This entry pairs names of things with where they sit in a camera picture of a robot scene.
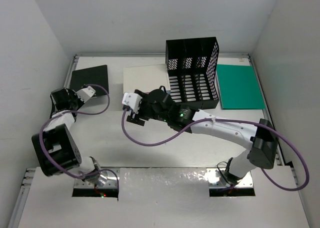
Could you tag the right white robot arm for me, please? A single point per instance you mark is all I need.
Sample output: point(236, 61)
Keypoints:
point(259, 142)

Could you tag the black mesh file organizer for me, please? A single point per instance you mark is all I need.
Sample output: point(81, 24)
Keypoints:
point(191, 66)

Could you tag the green folder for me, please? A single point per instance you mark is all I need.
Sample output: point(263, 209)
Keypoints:
point(239, 88)

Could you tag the white drawer cabinet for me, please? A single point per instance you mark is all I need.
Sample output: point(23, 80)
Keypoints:
point(146, 78)

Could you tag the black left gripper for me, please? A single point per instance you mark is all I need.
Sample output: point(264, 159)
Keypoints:
point(72, 95)

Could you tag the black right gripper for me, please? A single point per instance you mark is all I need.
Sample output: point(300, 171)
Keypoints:
point(138, 119)

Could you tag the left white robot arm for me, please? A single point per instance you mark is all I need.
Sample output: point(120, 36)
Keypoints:
point(54, 146)

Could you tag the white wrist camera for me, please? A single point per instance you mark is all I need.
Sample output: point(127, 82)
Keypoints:
point(86, 93)
point(131, 101)

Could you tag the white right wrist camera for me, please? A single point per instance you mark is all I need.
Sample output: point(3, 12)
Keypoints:
point(131, 101)

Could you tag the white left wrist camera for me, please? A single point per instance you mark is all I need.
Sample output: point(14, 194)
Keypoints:
point(86, 93)

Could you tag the black board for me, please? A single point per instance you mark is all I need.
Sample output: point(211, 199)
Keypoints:
point(94, 75)

